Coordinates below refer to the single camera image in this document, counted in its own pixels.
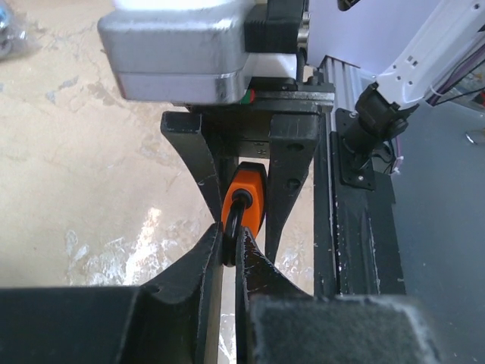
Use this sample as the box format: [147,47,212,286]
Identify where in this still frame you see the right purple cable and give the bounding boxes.
[426,49,485,105]

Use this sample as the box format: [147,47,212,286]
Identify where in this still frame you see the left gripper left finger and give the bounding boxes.
[1,223,223,363]

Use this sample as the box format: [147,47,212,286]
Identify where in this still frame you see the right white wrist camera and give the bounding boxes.
[98,1,309,105]

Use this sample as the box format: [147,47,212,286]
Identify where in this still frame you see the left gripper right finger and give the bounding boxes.
[236,227,442,363]

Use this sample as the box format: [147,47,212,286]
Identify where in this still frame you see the orange padlock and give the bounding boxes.
[221,162,268,267]

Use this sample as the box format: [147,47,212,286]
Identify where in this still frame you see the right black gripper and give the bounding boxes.
[161,77,335,262]

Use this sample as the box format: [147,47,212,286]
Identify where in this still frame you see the blue patterned sponge pack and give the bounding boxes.
[1,1,40,62]

